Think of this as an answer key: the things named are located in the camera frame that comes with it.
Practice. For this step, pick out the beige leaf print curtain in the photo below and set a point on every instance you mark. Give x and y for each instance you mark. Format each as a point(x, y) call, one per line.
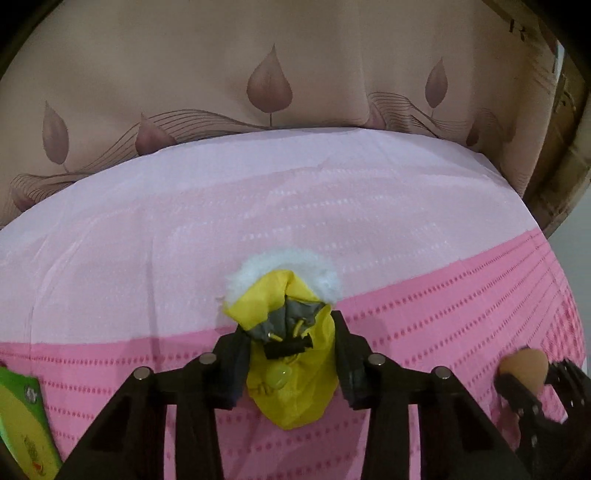
point(184, 69)

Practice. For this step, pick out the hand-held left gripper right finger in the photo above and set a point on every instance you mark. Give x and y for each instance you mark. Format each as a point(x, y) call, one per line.
point(348, 369)

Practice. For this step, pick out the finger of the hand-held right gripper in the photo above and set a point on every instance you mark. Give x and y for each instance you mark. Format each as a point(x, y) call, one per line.
point(515, 392)
point(568, 376)

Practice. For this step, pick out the beige makeup sponge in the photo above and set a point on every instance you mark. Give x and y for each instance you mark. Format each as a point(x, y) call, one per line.
point(526, 367)

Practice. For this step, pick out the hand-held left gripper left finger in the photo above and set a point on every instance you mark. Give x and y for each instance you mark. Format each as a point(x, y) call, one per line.
point(233, 369)

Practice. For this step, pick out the yellow small jacket white fur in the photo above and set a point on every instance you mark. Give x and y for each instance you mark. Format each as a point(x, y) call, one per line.
point(281, 397)

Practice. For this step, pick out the pink checked bed sheet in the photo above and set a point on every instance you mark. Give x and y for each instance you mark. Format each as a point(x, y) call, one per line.
point(184, 230)

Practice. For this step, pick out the green tissue box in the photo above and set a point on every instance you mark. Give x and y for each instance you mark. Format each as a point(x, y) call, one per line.
point(23, 424)

